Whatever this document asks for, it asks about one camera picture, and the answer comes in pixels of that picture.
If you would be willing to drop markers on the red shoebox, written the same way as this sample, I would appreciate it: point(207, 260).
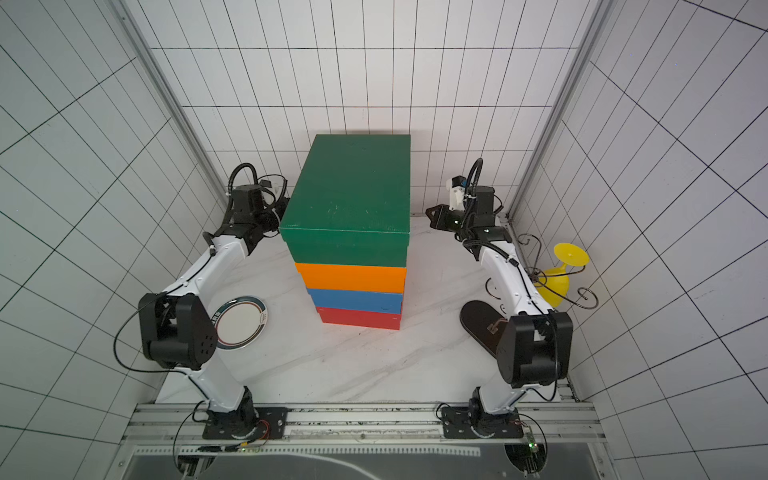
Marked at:
point(358, 318)

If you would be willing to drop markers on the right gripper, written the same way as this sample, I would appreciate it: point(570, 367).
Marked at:
point(441, 216)

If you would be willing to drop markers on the dark oval tray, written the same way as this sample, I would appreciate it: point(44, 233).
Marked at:
point(484, 323)

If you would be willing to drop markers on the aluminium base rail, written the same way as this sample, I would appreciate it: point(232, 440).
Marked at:
point(325, 429)

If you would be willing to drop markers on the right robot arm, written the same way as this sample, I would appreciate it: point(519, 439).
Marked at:
point(531, 340)

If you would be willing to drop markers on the ornate metal wire stand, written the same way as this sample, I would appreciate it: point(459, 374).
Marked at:
point(588, 300)

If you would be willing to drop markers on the round white plate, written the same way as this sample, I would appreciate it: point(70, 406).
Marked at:
point(239, 321)

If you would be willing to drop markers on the green shoebox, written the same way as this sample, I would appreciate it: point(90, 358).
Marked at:
point(351, 204)

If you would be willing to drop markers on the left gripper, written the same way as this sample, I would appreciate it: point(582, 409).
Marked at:
point(287, 204)

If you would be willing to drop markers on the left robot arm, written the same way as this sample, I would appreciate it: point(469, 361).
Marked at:
point(177, 331)

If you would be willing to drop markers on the yellow plastic goblet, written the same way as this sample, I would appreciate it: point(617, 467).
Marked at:
point(553, 284)

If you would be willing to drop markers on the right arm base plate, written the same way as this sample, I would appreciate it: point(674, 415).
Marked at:
point(459, 423)

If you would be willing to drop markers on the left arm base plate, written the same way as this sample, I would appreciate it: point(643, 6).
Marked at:
point(260, 424)

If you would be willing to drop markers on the orange shoebox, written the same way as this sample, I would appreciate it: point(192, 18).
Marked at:
point(353, 277)

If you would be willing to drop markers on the blue shoebox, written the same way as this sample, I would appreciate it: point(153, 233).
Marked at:
point(376, 302)

